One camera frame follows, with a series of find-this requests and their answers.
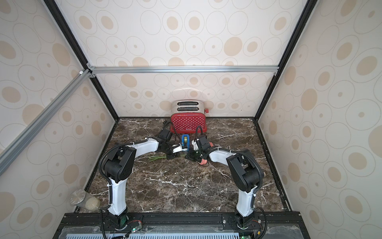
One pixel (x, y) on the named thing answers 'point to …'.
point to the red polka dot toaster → (186, 115)
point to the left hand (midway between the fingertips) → (182, 152)
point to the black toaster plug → (165, 122)
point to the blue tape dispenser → (183, 136)
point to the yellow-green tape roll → (185, 139)
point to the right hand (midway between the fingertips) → (190, 155)
